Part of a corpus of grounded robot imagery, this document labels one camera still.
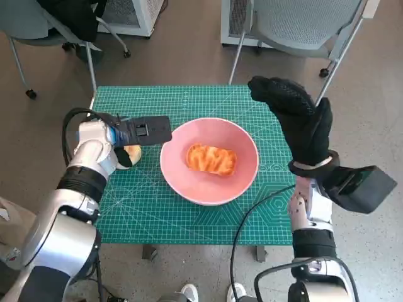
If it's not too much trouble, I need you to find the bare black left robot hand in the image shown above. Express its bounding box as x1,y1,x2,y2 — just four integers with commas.
113,146,133,167

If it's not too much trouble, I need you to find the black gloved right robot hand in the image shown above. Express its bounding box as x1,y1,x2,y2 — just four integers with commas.
247,75,334,165

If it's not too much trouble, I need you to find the round toy bread bun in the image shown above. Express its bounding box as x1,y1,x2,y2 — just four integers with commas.
116,144,142,171

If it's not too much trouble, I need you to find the pink bowl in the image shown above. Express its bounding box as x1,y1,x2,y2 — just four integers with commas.
159,118,260,207

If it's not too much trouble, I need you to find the rectangular orange toy bread loaf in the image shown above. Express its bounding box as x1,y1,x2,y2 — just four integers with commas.
186,143,237,177

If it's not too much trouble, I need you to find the green cutting mat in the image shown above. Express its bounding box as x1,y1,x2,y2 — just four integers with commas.
89,85,300,247

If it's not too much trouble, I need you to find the grey mesh office chair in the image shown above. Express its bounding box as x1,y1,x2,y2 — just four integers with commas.
228,0,382,106

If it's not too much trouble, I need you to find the white cabinet with mesh side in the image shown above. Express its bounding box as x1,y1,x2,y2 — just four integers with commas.
220,0,271,48
97,0,164,38

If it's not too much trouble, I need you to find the black jacket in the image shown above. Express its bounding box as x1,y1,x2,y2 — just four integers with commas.
36,0,108,43

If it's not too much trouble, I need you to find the white shoe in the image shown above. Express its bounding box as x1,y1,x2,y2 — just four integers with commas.
179,283,199,302
226,282,247,302

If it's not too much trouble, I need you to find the grey-green office chair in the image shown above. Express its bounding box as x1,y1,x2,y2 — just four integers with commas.
0,0,132,100

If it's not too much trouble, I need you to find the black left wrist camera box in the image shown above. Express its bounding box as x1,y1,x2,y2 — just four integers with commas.
108,115,173,147

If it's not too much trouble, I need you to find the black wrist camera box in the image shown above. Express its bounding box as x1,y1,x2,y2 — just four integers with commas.
327,165,397,215
108,115,173,147

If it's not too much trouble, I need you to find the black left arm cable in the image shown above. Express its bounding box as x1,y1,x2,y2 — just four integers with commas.
62,108,123,302

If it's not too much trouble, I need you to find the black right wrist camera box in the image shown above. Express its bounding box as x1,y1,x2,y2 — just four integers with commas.
327,165,397,215

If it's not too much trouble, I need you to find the black looped right shoulder cable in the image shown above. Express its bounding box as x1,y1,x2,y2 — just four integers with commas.
254,256,360,302

